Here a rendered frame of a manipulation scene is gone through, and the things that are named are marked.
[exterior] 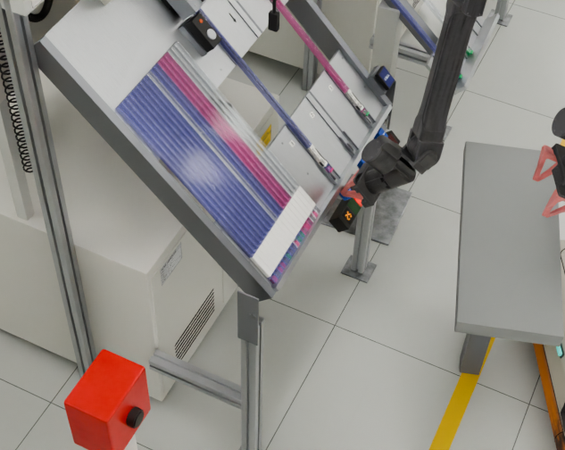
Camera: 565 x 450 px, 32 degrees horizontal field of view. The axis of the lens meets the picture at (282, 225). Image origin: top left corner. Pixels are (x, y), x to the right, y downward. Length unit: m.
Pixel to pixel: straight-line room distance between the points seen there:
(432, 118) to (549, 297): 0.52
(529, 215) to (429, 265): 0.69
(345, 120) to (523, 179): 0.50
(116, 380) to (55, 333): 0.85
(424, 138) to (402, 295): 0.98
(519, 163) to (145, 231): 0.98
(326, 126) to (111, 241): 0.58
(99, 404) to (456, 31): 1.03
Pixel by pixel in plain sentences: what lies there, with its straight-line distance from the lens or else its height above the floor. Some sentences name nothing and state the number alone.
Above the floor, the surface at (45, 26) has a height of 1.08.
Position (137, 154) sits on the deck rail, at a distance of 2.01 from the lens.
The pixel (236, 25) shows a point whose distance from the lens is 2.30.
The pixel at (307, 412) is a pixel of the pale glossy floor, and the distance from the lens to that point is 2.81.
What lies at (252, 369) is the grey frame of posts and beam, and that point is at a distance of 2.30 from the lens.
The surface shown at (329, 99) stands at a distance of 2.42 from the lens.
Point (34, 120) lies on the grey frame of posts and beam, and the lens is 2.06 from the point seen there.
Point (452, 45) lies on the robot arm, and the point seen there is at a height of 1.13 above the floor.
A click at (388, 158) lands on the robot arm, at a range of 2.18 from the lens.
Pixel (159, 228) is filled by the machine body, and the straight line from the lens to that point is 2.39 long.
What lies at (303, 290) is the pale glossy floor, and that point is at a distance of 3.05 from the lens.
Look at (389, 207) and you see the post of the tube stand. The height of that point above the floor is 0.01.
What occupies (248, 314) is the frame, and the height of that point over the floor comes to 0.69.
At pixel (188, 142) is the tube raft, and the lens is 2.08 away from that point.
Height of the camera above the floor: 2.41
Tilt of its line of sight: 49 degrees down
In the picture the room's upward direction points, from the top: 2 degrees clockwise
